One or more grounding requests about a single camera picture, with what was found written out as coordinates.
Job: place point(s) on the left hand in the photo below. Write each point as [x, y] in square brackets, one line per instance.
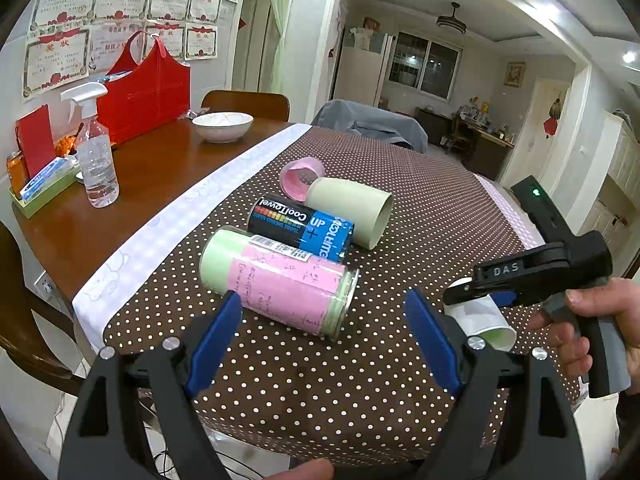
[320, 469]

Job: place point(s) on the red gift bag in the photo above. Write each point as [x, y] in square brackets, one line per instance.
[142, 96]

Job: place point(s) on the wooden chair back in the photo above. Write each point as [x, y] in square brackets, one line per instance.
[273, 106]

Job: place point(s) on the clear spray bottle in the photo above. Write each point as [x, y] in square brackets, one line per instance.
[93, 145]

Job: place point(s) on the black blue towel can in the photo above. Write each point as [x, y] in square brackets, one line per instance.
[299, 226]

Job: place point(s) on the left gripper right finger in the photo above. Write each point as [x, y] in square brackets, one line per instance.
[511, 418]

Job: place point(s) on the pink plastic cup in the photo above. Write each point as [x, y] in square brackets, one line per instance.
[297, 176]

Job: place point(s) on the near wooden chair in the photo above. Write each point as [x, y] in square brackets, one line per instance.
[20, 335]

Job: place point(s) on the green tray organizer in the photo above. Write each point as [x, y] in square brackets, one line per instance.
[45, 195]

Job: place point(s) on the window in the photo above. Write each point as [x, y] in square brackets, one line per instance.
[424, 64]

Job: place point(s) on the pink checkered tablecloth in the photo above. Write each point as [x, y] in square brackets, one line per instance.
[525, 230]

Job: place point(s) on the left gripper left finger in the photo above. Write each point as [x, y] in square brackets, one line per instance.
[106, 439]

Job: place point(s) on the red envelope box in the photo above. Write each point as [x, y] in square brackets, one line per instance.
[34, 137]

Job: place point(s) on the white ceramic bowl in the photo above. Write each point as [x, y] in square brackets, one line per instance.
[222, 127]

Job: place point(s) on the framed picture on wall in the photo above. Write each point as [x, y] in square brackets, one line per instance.
[514, 76]

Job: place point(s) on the white refrigerator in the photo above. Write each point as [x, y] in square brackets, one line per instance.
[362, 65]

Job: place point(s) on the wooden chair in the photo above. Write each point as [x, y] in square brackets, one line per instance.
[273, 106]
[20, 335]

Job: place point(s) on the grey covered chair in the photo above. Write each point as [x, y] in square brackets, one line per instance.
[372, 123]

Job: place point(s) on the dark wooden desk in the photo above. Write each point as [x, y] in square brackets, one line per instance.
[478, 150]

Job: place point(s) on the ceiling lamp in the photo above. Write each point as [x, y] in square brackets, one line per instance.
[451, 21]

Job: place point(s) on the pink green glass jar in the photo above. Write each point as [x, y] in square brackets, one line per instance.
[280, 282]

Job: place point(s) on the white paper cup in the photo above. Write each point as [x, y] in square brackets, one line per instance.
[478, 316]

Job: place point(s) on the white strip table runner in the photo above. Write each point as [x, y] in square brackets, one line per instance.
[128, 267]

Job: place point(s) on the light green plastic cup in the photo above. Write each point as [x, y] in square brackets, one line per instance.
[367, 208]

